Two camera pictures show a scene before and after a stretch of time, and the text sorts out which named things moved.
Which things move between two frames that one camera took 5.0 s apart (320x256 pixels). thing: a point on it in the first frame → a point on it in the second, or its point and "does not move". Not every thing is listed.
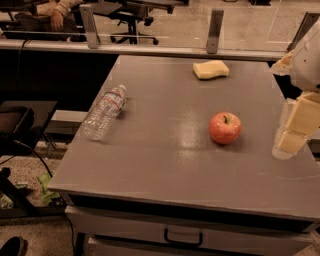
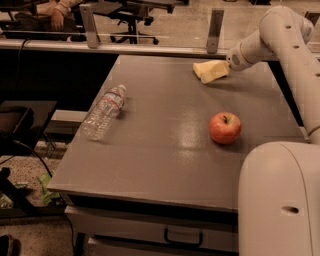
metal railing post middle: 214,30 does not move
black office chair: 135,11 does not move
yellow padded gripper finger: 283,65 → 249,51
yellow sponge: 210,69 does not move
